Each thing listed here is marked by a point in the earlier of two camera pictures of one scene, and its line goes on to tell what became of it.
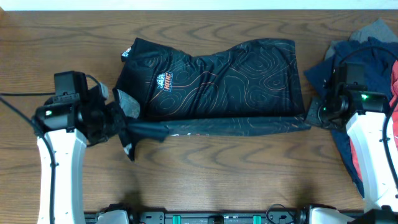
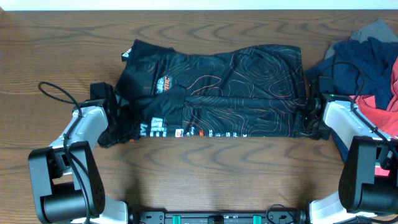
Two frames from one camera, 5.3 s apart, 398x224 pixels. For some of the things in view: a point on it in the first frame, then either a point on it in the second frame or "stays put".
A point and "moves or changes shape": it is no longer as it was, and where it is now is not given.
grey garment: (378, 30) stays put
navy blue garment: (379, 56) stays put
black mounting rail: (225, 217) stays put
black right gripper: (313, 115) to (300, 130)
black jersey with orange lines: (244, 86) moves or changes shape
